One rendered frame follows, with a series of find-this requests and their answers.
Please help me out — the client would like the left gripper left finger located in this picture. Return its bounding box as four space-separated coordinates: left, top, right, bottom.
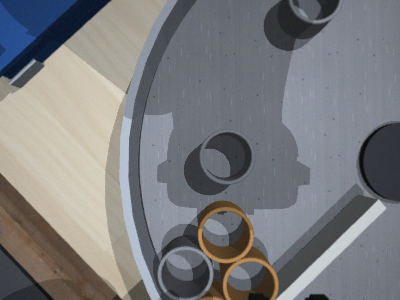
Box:
248 293 269 300

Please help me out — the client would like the blue shallow tray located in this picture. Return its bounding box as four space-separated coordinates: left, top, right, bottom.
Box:
0 0 111 79

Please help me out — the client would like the grey metal bushing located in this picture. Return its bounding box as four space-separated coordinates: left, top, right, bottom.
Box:
277 0 343 39
199 129 255 185
157 235 214 300

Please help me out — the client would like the bronze bushing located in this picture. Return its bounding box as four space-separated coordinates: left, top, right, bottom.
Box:
198 280 226 300
198 201 254 263
220 246 279 300

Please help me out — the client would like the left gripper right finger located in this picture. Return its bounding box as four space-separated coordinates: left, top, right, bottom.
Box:
305 294 329 300

